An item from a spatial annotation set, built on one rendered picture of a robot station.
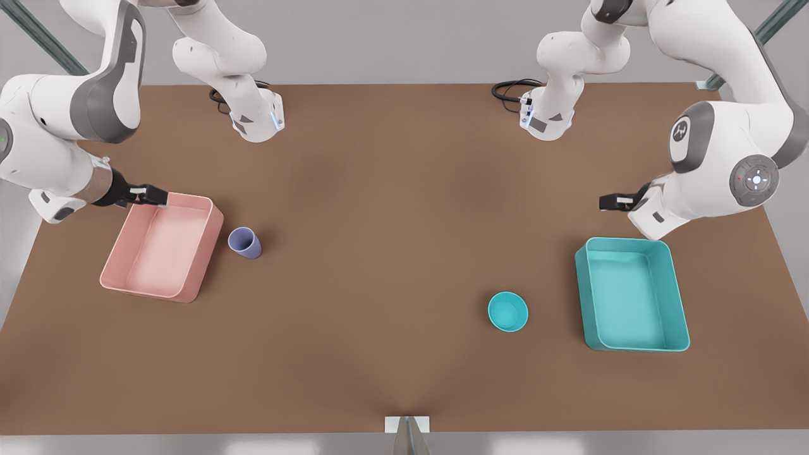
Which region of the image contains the purple cup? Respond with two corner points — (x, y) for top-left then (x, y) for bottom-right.
(228, 227), (263, 260)

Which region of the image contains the silver frame post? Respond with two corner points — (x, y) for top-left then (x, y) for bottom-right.
(385, 416), (431, 455)
(695, 0), (809, 91)
(0, 0), (89, 76)

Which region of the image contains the black cable loop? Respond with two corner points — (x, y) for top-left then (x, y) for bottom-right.
(209, 81), (271, 116)
(492, 79), (545, 114)

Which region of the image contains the pink rectangular box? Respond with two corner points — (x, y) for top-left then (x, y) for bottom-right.
(100, 193), (224, 303)

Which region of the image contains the teal rectangular box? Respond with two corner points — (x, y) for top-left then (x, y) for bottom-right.
(575, 237), (691, 353)

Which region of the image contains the teal bowl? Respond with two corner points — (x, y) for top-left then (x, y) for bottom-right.
(487, 291), (530, 333)

